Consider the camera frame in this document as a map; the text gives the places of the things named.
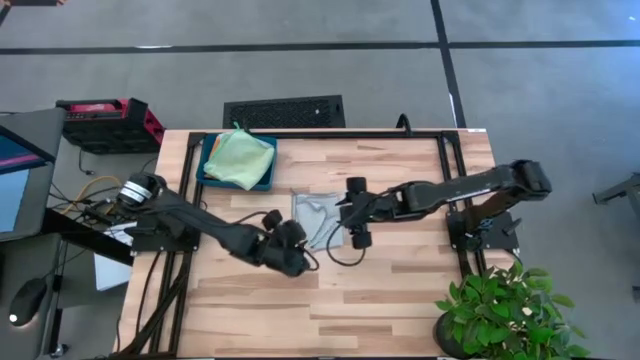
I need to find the green potted plant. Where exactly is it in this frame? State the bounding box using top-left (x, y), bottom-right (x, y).
top-left (432, 262), bottom-right (591, 360)

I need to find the teal plastic tray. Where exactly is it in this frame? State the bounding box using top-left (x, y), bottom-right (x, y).
top-left (195, 132), bottom-right (279, 193)

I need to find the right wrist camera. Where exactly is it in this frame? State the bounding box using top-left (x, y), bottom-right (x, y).
top-left (338, 202), bottom-right (360, 230)

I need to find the grey waffle microfiber towel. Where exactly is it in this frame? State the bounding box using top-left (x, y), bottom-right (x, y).
top-left (291, 192), bottom-right (347, 252)

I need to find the black floor vent grate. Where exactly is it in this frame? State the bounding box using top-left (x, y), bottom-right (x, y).
top-left (222, 94), bottom-right (347, 130)

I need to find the black computer mouse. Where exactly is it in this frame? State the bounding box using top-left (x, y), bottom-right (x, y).
top-left (6, 277), bottom-right (49, 329)

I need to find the grey desk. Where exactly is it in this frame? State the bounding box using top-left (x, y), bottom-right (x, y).
top-left (0, 107), bottom-right (67, 360)

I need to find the yellow cable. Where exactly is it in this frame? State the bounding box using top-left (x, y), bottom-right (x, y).
top-left (60, 174), bottom-right (124, 217)

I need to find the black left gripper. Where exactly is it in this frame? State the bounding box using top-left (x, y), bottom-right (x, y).
top-left (248, 208), bottom-right (312, 280)

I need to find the black desk support bar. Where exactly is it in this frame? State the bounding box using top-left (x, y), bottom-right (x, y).
top-left (42, 207), bottom-right (135, 266)

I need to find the red and black tool case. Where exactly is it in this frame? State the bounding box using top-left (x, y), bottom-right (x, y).
top-left (54, 97), bottom-right (167, 155)

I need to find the computer monitor blue screen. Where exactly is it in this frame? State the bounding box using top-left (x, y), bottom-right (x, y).
top-left (0, 124), bottom-right (57, 245)

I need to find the black left wrist camera cable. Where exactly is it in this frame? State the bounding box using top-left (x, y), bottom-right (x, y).
top-left (234, 209), bottom-right (322, 273)

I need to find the grey metal stand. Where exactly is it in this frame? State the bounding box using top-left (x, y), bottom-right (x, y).
top-left (592, 173), bottom-right (640, 220)

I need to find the black desk leg with caster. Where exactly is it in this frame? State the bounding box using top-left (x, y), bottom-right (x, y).
top-left (47, 272), bottom-right (69, 359)

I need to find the green microfiber towel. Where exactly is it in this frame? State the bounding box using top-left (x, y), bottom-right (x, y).
top-left (203, 122), bottom-right (276, 191)

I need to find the black power strip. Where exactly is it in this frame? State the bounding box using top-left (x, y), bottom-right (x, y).
top-left (82, 204), bottom-right (122, 226)

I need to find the white paper sheet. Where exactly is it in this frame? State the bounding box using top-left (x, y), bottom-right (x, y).
top-left (93, 222), bottom-right (135, 292)

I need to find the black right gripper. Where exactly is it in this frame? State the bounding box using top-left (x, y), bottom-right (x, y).
top-left (338, 176), bottom-right (405, 251)

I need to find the black aluminium rig frame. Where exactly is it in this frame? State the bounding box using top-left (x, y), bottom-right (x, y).
top-left (112, 128), bottom-right (490, 359)

